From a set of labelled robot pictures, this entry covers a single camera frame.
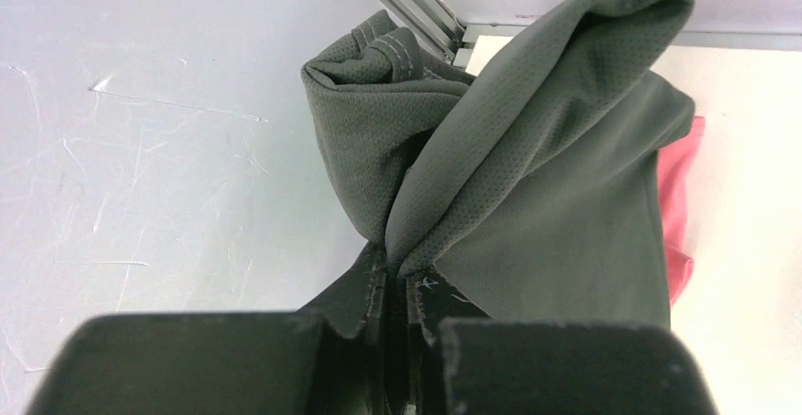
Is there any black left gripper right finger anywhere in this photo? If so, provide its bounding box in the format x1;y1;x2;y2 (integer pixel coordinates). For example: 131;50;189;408
406;270;716;414

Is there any grey t-shirt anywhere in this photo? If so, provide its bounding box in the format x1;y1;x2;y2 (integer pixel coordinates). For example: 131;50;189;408
301;0;694;327

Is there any folded pink t-shirt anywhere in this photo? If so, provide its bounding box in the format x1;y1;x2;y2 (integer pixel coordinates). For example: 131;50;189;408
657;116;706;306

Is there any aluminium frame rail left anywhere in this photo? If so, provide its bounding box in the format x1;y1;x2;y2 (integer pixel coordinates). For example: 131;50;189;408
379;0;465;62

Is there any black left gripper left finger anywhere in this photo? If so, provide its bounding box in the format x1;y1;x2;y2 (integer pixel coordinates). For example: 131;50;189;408
28;244;386;414

